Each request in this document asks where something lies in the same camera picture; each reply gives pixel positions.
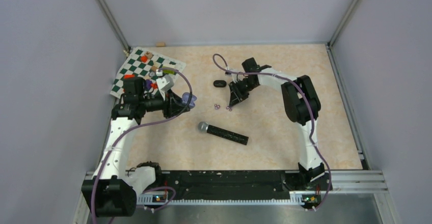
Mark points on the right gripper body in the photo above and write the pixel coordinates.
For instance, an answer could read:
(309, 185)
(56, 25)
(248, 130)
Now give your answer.
(246, 84)

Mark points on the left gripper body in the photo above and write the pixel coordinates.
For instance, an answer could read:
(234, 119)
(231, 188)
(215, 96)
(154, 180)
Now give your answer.
(167, 106)

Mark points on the grey-blue earbud charging case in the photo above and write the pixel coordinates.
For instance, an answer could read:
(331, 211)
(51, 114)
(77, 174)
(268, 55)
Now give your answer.
(189, 99)

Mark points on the black earbud charging case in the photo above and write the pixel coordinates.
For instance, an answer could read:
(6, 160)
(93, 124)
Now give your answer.
(219, 83)

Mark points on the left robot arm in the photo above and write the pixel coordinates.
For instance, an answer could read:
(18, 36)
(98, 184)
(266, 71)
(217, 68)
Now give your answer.
(110, 192)

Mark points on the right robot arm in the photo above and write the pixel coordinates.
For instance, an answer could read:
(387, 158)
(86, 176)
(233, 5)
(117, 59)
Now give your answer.
(301, 105)

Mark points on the red block right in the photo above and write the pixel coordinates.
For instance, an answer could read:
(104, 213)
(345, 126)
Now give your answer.
(154, 86)

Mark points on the red block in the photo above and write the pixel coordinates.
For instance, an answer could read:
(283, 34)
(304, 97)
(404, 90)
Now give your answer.
(154, 86)
(128, 76)
(143, 59)

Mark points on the black microphone silver head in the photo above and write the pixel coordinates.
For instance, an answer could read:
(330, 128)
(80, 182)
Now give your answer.
(223, 133)

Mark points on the purple block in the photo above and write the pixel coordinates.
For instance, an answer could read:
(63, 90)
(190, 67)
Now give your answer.
(148, 84)

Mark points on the yellow-green block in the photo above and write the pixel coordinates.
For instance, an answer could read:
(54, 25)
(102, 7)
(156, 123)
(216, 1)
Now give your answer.
(169, 71)

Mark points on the green white chessboard mat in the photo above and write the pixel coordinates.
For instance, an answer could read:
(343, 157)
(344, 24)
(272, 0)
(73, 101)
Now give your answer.
(133, 65)

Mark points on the red block top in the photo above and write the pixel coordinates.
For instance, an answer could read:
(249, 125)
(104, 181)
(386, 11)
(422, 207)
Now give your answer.
(143, 59)

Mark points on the red block middle left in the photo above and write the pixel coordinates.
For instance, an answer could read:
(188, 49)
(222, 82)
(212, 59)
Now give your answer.
(128, 76)

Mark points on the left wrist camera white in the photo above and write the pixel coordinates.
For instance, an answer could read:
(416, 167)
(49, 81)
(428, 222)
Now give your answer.
(164, 83)

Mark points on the cork piece at wall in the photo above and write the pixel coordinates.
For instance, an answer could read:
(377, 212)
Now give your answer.
(160, 44)

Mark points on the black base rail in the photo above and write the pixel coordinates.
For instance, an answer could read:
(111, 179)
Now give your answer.
(238, 185)

